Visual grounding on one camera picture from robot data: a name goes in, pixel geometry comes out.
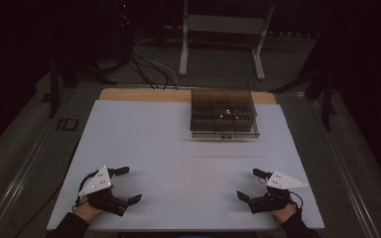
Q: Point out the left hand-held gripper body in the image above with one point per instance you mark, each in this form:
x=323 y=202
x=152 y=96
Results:
x=101 y=185

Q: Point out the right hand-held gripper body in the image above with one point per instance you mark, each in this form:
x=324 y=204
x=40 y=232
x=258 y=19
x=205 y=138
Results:
x=276 y=193

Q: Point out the person's right hand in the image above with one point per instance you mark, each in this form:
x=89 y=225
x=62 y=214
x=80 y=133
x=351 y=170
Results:
x=284 y=213

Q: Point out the person's left hand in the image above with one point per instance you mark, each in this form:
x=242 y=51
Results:
x=87 y=211

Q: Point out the white table mat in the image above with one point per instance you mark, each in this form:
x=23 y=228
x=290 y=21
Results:
x=185 y=172

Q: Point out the transparent brown drawer box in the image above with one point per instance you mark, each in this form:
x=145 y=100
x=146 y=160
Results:
x=224 y=114

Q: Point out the black tripod stand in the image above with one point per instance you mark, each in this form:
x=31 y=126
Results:
x=325 y=92
x=55 y=86

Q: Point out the white metal stand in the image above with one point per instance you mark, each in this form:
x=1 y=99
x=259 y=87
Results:
x=223 y=24

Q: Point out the black rectangular floor bracket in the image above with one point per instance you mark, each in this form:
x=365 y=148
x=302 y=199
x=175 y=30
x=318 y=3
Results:
x=67 y=124

